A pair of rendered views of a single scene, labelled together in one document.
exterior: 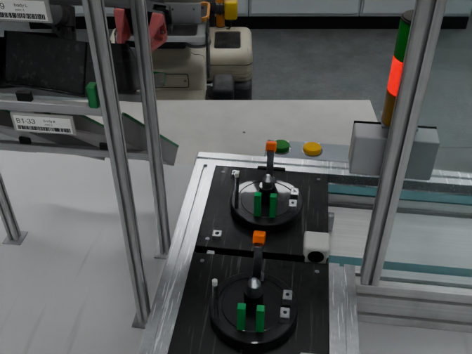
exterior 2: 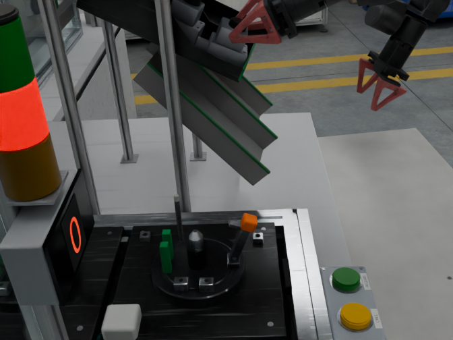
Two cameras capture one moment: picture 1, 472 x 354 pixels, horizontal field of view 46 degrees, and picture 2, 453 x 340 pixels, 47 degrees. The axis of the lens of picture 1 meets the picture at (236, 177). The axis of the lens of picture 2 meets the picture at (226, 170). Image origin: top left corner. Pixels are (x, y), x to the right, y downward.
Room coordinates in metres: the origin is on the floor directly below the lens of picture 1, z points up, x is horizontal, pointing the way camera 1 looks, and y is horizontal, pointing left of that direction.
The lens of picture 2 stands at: (0.81, -0.64, 1.52)
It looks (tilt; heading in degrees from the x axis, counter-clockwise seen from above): 32 degrees down; 85
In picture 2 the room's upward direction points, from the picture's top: 3 degrees counter-clockwise
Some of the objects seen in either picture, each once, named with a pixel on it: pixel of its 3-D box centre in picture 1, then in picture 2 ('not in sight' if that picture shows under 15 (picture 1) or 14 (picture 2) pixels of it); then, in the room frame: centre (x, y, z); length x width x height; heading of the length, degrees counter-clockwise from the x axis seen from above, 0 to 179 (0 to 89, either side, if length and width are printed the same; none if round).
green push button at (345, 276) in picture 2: (280, 147); (346, 280); (1.02, -0.10, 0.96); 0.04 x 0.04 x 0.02
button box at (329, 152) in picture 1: (310, 161); (353, 333); (1.02, -0.17, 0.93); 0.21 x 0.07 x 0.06; 83
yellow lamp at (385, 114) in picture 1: (402, 106); (26, 162); (0.67, -0.23, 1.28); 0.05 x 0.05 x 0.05
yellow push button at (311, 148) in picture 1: (312, 149); (354, 318); (1.02, -0.17, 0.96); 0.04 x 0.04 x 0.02
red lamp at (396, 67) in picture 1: (409, 74); (11, 110); (0.67, -0.23, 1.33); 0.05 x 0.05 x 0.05
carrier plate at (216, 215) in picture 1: (266, 211); (199, 278); (0.81, -0.06, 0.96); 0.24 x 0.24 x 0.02; 83
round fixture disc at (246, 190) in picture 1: (266, 203); (199, 268); (0.81, -0.06, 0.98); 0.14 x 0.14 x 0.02
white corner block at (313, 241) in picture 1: (315, 248); (122, 326); (0.70, -0.14, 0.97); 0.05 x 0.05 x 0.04; 83
